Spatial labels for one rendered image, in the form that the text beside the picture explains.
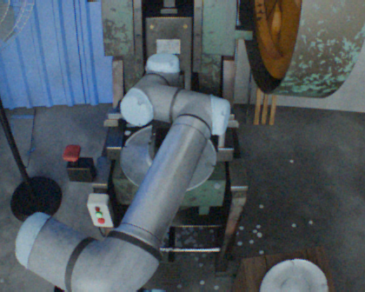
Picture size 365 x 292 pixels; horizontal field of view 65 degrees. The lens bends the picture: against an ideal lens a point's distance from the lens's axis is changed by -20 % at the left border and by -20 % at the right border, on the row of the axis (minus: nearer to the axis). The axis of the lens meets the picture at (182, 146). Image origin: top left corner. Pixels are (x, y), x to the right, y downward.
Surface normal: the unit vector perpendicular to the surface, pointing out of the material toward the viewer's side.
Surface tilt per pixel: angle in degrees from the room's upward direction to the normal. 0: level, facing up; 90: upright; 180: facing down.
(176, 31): 90
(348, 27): 92
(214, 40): 90
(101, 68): 90
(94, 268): 20
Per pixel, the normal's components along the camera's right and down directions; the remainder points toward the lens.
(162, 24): -0.01, 0.66
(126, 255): 0.24, -0.52
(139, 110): -0.37, 0.62
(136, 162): 0.00, -0.71
